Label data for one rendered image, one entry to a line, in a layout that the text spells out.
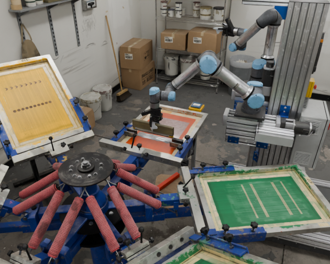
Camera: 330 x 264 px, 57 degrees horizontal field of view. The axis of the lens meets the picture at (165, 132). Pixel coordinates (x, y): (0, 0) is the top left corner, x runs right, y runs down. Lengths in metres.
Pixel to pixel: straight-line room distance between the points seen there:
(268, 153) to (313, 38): 1.01
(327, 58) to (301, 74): 3.35
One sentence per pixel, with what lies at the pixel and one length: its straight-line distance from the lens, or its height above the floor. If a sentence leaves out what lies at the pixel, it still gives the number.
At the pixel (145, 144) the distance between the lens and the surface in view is 2.52.
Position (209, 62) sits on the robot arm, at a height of 1.69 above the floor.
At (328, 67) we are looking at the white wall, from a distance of 5.87.
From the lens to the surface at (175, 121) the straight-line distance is 2.83.
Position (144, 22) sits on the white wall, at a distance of 6.40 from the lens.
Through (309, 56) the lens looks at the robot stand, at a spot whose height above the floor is 1.68.
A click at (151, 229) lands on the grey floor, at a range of 3.11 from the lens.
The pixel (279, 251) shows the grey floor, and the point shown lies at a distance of 3.13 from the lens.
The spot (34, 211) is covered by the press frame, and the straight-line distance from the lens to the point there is 1.96.
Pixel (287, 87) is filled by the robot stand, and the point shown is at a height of 1.43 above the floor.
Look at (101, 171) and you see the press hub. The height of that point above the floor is 1.31.
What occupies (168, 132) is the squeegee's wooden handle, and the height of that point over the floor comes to 1.10.
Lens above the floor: 2.36
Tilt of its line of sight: 32 degrees down
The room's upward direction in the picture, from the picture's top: straight up
